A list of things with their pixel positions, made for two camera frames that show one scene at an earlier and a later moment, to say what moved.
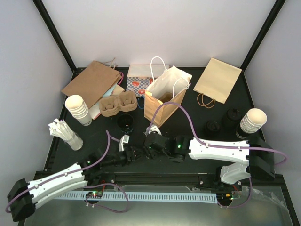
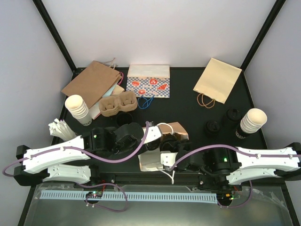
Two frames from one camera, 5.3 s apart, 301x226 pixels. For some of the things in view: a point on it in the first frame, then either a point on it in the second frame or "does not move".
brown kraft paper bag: (94, 82) does not move
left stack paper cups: (78, 108) does not move
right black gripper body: (150, 151) → (186, 145)
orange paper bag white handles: (166, 85) → (150, 159)
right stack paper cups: (253, 120) does not move
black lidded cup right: (231, 121) does not move
